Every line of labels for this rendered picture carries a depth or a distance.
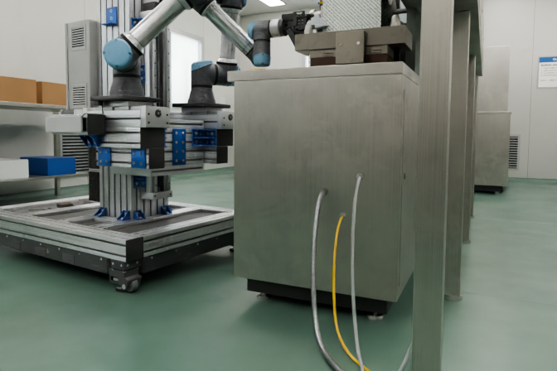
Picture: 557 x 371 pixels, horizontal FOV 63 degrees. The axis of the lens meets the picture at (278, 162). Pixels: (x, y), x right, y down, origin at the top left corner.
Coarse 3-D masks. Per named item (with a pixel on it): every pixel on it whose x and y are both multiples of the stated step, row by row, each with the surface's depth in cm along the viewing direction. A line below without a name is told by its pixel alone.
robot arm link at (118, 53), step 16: (176, 0) 185; (192, 0) 186; (160, 16) 185; (176, 16) 188; (128, 32) 185; (144, 32) 184; (160, 32) 189; (112, 48) 181; (128, 48) 181; (112, 64) 182; (128, 64) 184
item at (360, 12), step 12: (324, 0) 182; (336, 0) 180; (348, 0) 178; (360, 0) 176; (372, 0) 174; (324, 12) 182; (336, 12) 180; (348, 12) 178; (360, 12) 176; (372, 12) 174; (336, 24) 181; (348, 24) 179; (360, 24) 177; (372, 24) 175
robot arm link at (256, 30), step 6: (252, 24) 193; (258, 24) 192; (264, 24) 190; (252, 30) 192; (258, 30) 191; (264, 30) 190; (252, 36) 195; (258, 36) 192; (264, 36) 192; (270, 36) 192
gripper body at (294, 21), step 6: (294, 12) 184; (282, 18) 189; (288, 18) 187; (294, 18) 184; (300, 18) 185; (306, 18) 184; (282, 24) 187; (288, 24) 188; (294, 24) 185; (300, 24) 185; (282, 30) 188; (294, 30) 185
